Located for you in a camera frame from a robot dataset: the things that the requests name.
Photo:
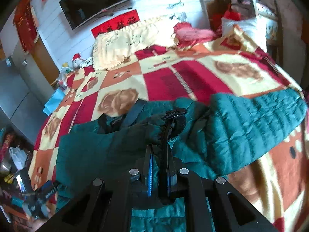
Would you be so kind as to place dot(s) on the santa plush toy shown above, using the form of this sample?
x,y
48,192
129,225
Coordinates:
x,y
77,61

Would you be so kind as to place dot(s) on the pink heart cushion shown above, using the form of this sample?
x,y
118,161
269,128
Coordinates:
x,y
188,36

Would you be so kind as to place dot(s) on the cream frilled pillow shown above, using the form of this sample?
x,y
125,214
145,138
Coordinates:
x,y
113,48

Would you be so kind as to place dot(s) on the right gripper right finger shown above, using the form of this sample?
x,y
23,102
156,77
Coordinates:
x,y
210,205

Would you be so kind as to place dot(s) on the grey refrigerator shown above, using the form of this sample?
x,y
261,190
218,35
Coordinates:
x,y
19,105

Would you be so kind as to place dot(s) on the white pillow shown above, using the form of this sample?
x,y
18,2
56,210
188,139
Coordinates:
x,y
254,27

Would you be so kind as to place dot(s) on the red checkered rose blanket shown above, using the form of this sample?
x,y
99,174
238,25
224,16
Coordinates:
x,y
231,64

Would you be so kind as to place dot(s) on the red calligraphy banner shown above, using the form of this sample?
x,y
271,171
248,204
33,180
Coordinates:
x,y
116,23

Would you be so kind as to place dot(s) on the wooden chair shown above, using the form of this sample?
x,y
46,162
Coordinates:
x,y
274,32

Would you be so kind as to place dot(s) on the white plastic bag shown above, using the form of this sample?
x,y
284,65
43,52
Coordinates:
x,y
18,156

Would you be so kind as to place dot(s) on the red hanging pennant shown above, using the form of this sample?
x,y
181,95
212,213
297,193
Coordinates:
x,y
25,25

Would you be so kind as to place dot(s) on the green quilted puffer jacket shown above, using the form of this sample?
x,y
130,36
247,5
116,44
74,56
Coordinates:
x,y
241,138

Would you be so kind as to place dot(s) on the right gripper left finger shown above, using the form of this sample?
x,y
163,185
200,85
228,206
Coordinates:
x,y
106,205

